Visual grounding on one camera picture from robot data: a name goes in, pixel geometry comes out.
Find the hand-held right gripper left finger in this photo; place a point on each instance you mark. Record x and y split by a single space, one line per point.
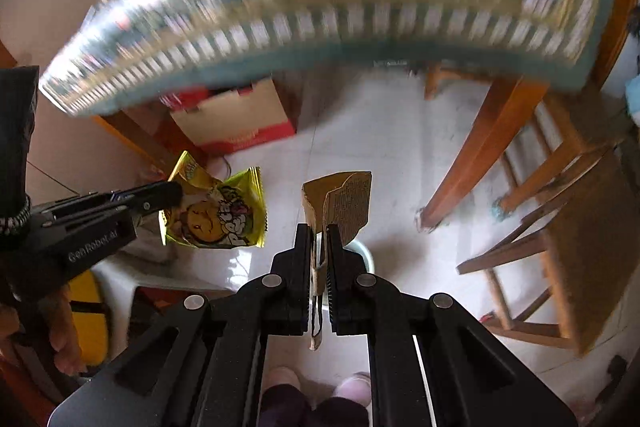
300 277

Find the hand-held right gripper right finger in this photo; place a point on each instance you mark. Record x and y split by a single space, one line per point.
337 287

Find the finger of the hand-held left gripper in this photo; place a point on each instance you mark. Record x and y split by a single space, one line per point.
135 213
155 191

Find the white plastic basin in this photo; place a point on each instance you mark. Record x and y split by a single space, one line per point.
362 257

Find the yellow snack packet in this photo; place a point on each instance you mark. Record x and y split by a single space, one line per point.
220 217

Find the brown paper bag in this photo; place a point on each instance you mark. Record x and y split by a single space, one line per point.
345 202

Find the person's left hand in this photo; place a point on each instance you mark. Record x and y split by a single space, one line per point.
65 327

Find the yellow plastic container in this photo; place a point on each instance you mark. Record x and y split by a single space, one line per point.
87 322

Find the pink slipper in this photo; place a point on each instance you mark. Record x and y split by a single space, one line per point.
352 388
282 377

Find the red cardboard box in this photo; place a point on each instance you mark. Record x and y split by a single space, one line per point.
235 117

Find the person's right leg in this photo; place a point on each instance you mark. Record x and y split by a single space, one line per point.
342 414

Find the person's leg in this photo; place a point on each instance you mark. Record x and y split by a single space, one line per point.
342 414
287 407

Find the person's left leg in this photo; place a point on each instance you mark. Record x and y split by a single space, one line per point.
287 407

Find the wooden table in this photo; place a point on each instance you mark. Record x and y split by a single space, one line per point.
480 147

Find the wooden stool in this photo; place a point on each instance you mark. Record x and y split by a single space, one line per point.
575 247

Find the floral green tablecloth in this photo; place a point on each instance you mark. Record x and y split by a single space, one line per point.
325 7

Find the light blue plastic bag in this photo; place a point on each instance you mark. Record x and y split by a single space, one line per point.
633 102

